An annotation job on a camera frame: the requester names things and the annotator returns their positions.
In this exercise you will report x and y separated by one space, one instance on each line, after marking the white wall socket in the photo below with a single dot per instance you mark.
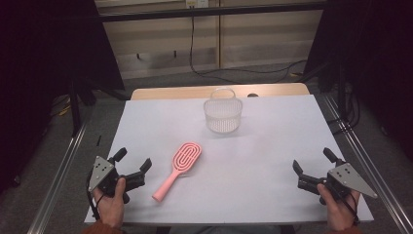
196 3

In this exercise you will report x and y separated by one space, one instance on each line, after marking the black horizontal bar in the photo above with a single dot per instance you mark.
211 11

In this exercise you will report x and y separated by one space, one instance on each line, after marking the person's left hand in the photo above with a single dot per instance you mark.
112 208

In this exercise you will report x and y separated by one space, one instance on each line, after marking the pink hairbrush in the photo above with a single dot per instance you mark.
168 184

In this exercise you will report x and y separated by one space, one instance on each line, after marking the metal floor rail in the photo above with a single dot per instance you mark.
373 162
58 182

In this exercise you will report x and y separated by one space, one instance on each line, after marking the dark curtain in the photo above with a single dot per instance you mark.
48 65
376 48

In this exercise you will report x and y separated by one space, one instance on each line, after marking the dark round table grommet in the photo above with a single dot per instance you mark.
252 95

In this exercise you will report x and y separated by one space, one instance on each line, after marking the black metal stand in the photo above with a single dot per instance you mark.
75 107

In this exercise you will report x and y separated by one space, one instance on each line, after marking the white table mat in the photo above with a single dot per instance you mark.
246 182

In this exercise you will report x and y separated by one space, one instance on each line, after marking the person's right hand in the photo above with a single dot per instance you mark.
339 213

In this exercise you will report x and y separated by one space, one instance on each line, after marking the white plastic basket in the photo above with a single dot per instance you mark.
222 121

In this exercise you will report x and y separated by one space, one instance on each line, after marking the small black floor object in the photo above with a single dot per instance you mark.
98 140

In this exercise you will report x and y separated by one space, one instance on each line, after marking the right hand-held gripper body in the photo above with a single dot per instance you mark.
349 178

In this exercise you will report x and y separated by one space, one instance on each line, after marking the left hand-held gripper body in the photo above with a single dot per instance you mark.
101 172

